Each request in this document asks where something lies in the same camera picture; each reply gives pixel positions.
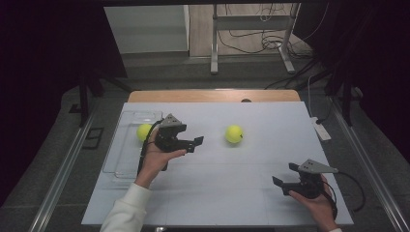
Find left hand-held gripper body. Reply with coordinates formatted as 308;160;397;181
154;112;189;154

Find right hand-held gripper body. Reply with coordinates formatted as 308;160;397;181
281;159;340;200

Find yellow tennis ball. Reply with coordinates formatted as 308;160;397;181
224;124;245;145
135;123;153;143

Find clear plastic container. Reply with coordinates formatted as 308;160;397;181
102;110;164;186

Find person's right hand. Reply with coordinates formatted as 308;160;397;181
288;173;339;232

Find person's left hand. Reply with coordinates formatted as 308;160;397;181
134;127;188;189

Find wooden table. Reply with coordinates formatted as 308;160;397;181
128;89;302;104

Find white power strip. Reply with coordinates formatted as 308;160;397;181
309;116;333;142

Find white table mat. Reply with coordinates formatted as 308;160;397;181
80;101;355;226

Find black metal stand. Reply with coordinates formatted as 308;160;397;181
323;64;366;128
68;72;133;129

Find white cabinet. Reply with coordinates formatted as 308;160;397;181
103;4;191;55

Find dark curtain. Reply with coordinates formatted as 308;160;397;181
292;0;410;166
0;0;129;207

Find left hand-held gripper cable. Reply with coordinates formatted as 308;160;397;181
136;119;169;177

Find hand-held gripper cable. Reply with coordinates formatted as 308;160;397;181
322;171;366;220
136;119;169;177

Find right hand-held gripper cable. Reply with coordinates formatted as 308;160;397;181
322;171;366;220

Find aluminium floor rail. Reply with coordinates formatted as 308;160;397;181
28;107;100;232
329;96;410;232

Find white power cable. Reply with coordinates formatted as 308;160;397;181
307;74;317;119

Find grey metal desk frame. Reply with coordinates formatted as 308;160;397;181
210;3;302;75

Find tangle of black floor cables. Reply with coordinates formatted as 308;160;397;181
217;3;325;61

